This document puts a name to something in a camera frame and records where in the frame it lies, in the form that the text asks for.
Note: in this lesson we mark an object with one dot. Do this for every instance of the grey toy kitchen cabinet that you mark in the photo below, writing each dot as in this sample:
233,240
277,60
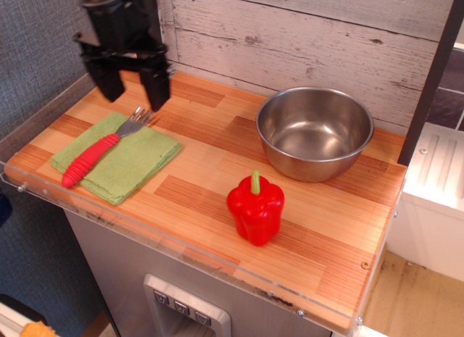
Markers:
120,262

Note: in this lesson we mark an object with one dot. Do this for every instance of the orange object bottom left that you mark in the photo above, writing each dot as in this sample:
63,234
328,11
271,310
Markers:
37,329

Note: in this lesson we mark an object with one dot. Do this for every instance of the stainless steel bowl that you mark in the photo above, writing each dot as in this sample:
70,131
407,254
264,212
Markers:
313,134

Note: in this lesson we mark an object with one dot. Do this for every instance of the white toy sink unit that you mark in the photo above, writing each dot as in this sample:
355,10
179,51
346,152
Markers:
427,228

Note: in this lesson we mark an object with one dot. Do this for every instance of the red handled metal fork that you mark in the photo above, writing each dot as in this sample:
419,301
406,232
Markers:
83,163

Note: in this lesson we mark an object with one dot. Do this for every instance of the red toy bell pepper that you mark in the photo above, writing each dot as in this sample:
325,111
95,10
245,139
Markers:
256,206

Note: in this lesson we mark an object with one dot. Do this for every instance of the dark frame post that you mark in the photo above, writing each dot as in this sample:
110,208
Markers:
154,24
438,66

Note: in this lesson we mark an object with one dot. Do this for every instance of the dark right frame post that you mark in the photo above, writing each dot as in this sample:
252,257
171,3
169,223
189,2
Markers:
438,66

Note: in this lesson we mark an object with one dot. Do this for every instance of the silver dispenser panel with buttons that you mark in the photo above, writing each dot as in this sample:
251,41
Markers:
176,312

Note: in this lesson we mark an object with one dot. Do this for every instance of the green folded cloth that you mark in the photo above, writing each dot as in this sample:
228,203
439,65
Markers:
127,166

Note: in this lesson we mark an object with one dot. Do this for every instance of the clear acrylic edge guard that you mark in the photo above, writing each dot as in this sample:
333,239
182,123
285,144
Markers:
182,236

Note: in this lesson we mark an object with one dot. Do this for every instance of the dark left frame post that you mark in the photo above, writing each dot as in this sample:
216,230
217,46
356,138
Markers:
154,24

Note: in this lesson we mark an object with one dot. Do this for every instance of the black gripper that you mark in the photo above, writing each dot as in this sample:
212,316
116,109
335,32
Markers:
120,27

